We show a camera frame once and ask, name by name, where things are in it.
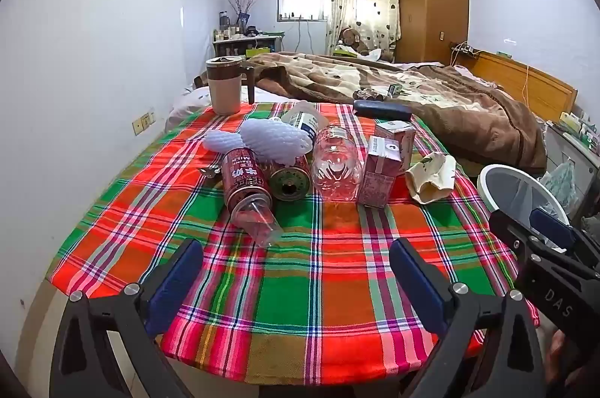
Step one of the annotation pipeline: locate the wall socket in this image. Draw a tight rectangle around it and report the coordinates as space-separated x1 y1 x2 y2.
132 110 156 135

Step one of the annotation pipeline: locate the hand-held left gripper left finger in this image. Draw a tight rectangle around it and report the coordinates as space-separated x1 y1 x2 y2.
49 238 207 398

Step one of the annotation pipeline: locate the clear plastic bottle red label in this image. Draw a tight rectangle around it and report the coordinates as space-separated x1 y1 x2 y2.
310 124 366 204

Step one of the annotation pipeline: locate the wooden wardrobe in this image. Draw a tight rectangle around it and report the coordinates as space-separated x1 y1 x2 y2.
395 0 470 64

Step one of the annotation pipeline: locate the row of small boxes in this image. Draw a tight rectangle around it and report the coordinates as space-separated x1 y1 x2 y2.
558 108 600 150

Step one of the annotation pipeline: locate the wooden headboard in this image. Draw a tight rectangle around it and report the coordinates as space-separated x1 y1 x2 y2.
462 50 578 122

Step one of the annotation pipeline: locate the plaid tablecloth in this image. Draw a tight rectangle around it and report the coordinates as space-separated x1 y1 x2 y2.
47 100 540 380

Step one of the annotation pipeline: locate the clear plastic cup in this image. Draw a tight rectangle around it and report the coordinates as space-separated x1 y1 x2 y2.
229 194 285 248

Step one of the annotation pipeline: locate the cluttered shelf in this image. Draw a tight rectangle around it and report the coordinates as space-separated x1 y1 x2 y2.
212 30 286 59

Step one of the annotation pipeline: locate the printed plastic bag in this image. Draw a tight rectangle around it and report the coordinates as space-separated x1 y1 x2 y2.
539 159 578 216

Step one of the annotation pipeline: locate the pink drink carton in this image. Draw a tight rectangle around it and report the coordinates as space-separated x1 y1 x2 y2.
358 135 403 209
373 120 417 165

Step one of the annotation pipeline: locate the brown patterned blanket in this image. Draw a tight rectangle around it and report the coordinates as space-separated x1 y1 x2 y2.
194 51 548 174

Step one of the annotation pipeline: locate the white foam fruit net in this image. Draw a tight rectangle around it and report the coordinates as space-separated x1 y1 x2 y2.
202 118 314 168

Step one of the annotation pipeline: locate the red milk drink can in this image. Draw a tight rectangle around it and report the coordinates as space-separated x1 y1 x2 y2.
269 154 312 202
220 147 273 216

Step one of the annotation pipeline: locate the brown teddy bear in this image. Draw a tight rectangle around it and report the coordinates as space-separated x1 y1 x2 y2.
338 25 371 54

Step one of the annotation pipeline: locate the patterned paper cup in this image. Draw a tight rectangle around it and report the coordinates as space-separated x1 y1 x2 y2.
404 152 458 206

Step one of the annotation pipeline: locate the person's right hand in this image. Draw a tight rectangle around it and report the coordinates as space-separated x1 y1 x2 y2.
547 327 582 385

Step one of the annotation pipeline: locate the translucent bin liner bag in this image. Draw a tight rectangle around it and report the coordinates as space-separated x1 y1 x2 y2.
487 173 563 221

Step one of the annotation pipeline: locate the grey nightstand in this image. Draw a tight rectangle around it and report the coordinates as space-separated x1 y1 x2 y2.
544 117 600 193

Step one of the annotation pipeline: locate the white trash bin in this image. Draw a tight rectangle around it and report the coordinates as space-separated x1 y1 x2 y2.
477 164 573 239

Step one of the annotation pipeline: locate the small window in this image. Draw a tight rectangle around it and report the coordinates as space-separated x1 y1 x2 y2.
276 0 330 23

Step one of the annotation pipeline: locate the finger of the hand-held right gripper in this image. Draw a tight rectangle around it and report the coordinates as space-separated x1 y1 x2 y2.
529 208 600 272
489 207 545 277

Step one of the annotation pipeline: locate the vase with dry branches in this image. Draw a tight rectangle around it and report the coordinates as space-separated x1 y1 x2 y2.
219 0 261 28

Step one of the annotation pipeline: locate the beige mug with brown band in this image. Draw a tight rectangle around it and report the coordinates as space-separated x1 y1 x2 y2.
205 55 256 116

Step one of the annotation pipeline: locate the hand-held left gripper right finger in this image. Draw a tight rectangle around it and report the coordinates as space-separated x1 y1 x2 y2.
388 238 547 398

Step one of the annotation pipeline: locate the white yogurt bottle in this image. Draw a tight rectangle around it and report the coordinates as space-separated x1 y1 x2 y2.
280 100 330 136

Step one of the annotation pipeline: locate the dark blue glasses case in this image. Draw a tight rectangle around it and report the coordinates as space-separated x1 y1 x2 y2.
352 99 413 122

